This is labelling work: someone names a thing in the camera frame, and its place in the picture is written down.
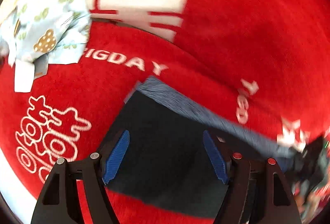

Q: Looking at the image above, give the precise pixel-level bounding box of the black pants patterned waistband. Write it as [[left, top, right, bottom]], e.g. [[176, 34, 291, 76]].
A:
[[104, 77, 294, 219]]

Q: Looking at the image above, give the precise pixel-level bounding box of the red wedding blanket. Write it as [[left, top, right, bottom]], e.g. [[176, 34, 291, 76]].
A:
[[1, 0, 329, 223]]

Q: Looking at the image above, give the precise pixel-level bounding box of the light blue patterned cloth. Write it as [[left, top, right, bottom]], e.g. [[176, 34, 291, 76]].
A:
[[1, 0, 91, 93]]

